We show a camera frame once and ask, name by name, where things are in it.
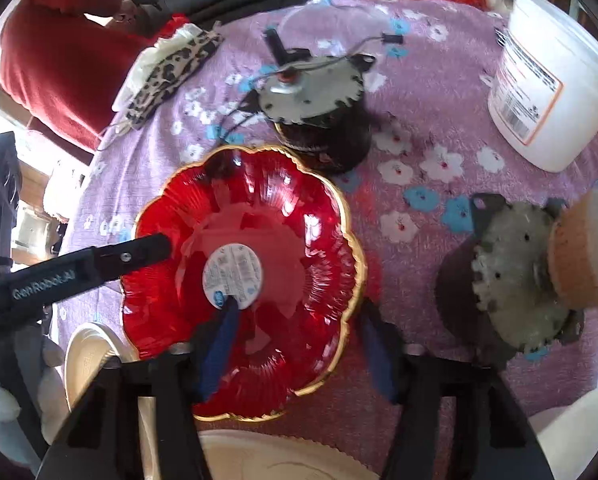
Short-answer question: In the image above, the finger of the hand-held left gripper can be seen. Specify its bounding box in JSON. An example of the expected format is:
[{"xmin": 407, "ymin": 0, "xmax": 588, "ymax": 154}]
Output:
[{"xmin": 91, "ymin": 232, "xmax": 174, "ymax": 282}]

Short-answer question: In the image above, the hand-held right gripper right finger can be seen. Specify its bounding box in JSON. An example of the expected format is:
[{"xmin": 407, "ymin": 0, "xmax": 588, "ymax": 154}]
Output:
[{"xmin": 361, "ymin": 301, "xmax": 554, "ymax": 480}]

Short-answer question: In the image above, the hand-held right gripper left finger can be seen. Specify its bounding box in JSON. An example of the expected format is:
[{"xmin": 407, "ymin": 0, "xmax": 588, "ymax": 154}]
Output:
[{"xmin": 39, "ymin": 300, "xmax": 242, "ymax": 480}]

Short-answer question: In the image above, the red glass bowl gold rim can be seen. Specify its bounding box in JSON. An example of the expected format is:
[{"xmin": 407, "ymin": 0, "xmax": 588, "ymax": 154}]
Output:
[{"xmin": 120, "ymin": 144, "xmax": 367, "ymax": 421}]

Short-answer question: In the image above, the white bowl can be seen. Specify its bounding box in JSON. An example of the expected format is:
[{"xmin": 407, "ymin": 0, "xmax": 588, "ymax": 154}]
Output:
[{"xmin": 529, "ymin": 385, "xmax": 598, "ymax": 480}]

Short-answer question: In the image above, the person's left hand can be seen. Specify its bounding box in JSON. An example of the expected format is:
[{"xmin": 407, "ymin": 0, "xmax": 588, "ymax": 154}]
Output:
[{"xmin": 0, "ymin": 332, "xmax": 67, "ymax": 461}]

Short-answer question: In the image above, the cream bowl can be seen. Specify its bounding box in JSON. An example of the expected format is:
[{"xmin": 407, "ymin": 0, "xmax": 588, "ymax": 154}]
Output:
[{"xmin": 64, "ymin": 321, "xmax": 130, "ymax": 411}]

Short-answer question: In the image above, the cream plate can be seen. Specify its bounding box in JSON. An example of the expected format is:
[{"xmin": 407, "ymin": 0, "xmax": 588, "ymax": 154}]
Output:
[{"xmin": 199, "ymin": 430, "xmax": 394, "ymax": 480}]

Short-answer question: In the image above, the leopard print cloth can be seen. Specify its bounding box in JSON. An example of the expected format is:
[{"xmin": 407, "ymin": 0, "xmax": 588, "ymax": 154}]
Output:
[{"xmin": 111, "ymin": 25, "xmax": 226, "ymax": 131}]

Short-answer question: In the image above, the beige tape roll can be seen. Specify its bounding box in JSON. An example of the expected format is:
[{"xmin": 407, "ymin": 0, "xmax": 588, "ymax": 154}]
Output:
[{"xmin": 546, "ymin": 189, "xmax": 598, "ymax": 311}]

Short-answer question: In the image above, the black round tin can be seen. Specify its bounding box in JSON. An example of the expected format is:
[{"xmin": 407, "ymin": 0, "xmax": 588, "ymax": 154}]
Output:
[{"xmin": 274, "ymin": 102, "xmax": 373, "ymax": 174}]

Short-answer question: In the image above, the white plastic bucket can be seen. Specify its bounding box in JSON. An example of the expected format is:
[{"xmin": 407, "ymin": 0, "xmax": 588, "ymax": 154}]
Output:
[{"xmin": 486, "ymin": 0, "xmax": 598, "ymax": 173}]

